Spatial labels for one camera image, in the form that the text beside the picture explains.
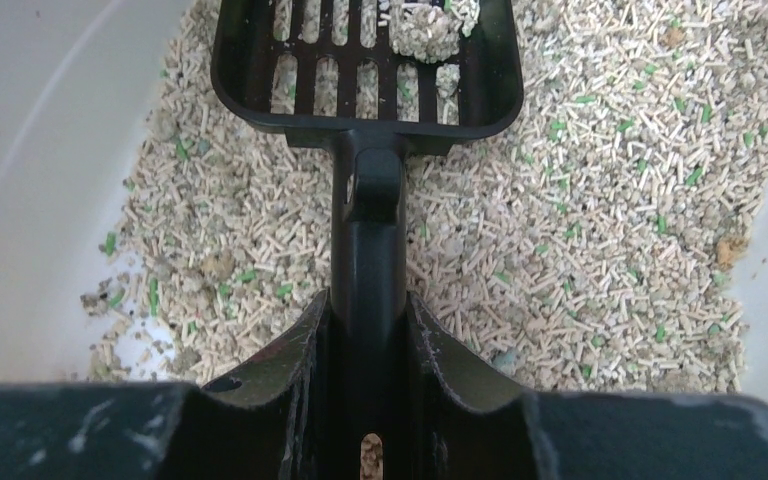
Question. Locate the pink litter box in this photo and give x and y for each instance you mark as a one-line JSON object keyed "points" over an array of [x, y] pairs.
{"points": [[76, 80]]}

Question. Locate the black litter scoop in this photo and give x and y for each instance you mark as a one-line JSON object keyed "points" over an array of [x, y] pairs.
{"points": [[366, 356]]}

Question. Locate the cat litter sand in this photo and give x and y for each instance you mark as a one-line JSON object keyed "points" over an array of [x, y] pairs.
{"points": [[590, 247]]}

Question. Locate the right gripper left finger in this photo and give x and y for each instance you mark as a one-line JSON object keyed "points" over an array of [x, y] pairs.
{"points": [[159, 424]]}

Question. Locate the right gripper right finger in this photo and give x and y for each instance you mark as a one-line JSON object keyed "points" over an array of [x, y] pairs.
{"points": [[589, 430]]}

